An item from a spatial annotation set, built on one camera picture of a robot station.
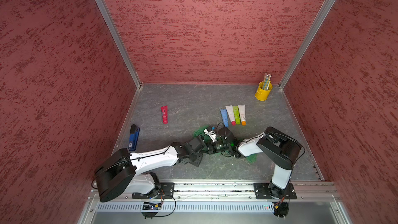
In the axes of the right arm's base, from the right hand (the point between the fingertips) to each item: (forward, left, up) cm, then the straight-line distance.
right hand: (200, 153), depth 84 cm
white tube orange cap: (+28, -29, -2) cm, 41 cm away
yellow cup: (+39, -44, +3) cm, 59 cm away
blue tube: (+24, -17, -1) cm, 29 cm away
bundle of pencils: (+45, -47, +10) cm, 66 cm away
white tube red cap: (+28, -21, -2) cm, 35 cm away
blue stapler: (+10, +39, +2) cm, 41 cm away
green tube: (+26, -25, -2) cm, 37 cm away
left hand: (-4, +2, -1) cm, 4 cm away
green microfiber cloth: (+13, 0, -1) cm, 13 cm away
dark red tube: (+30, +24, 0) cm, 39 cm away
